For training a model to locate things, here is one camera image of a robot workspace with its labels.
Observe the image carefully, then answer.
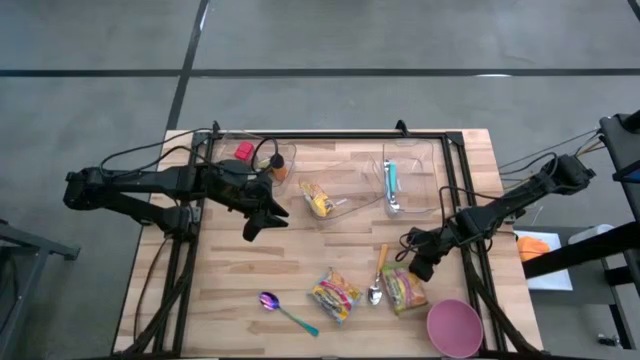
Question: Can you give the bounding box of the black equipment stand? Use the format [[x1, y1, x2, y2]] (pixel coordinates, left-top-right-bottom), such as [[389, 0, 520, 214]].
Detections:
[[522, 109, 640, 360]]

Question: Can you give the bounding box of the grey side table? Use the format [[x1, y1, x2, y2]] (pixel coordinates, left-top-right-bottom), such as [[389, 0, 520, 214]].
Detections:
[[0, 218, 81, 360]]

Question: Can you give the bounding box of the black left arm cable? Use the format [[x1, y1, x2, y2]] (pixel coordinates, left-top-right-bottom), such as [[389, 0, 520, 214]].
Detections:
[[98, 126, 282, 174]]

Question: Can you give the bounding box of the yellow chicken ramen packet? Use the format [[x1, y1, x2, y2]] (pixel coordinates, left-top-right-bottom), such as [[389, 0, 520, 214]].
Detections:
[[298, 180, 337, 219]]

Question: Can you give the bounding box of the white paper sheet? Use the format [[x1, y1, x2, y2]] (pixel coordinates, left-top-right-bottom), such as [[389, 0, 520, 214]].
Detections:
[[513, 229, 575, 292]]

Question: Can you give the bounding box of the orange spice jar black lid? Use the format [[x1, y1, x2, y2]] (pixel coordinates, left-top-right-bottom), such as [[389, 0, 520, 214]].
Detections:
[[269, 152, 291, 183]]

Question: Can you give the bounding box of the black aluminium table frame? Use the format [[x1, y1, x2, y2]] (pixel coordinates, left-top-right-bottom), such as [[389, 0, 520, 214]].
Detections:
[[117, 119, 546, 360]]

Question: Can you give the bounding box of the pink bowl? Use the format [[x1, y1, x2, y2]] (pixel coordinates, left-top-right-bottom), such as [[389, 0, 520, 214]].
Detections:
[[426, 298, 485, 359]]

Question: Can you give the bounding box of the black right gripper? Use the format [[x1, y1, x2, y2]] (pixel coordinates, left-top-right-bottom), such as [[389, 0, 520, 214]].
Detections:
[[399, 224, 454, 283]]

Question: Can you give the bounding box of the teal handled spoon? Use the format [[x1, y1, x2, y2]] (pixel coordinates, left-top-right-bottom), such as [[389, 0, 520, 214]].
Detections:
[[383, 158, 403, 214]]

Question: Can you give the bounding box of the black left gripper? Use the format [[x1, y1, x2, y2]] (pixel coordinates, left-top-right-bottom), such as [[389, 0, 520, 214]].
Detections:
[[204, 159, 290, 243]]

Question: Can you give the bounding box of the orange object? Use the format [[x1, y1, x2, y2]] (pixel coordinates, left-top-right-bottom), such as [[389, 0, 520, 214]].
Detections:
[[516, 235, 551, 263]]

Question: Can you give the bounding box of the green pink ramen packet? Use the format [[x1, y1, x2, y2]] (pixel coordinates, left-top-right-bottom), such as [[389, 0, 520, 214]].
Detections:
[[380, 263, 430, 317]]

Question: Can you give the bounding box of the clear plastic bin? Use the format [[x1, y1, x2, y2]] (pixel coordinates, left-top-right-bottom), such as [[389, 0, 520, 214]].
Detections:
[[382, 139, 442, 220], [217, 131, 299, 197], [297, 152, 387, 222]]

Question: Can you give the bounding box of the orange handled spoon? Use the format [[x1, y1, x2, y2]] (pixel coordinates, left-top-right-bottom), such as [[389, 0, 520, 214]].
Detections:
[[367, 243, 390, 306]]

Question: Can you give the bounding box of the iridescent purple spoon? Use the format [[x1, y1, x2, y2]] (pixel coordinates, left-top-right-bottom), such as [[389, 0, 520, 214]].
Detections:
[[258, 291, 320, 338]]

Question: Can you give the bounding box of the white plastic container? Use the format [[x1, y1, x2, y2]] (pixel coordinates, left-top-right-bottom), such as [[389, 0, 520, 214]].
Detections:
[[568, 223, 615, 246]]

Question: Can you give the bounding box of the blue Maruchan ramen packet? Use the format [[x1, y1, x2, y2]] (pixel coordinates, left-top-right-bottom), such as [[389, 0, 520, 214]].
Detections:
[[307, 267, 362, 325]]

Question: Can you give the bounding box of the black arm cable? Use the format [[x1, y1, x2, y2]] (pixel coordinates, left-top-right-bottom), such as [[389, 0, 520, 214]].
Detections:
[[98, 126, 282, 174], [396, 151, 560, 264]]

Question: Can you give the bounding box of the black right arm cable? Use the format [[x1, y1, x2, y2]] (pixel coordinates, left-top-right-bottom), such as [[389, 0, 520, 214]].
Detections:
[[396, 151, 560, 264]]

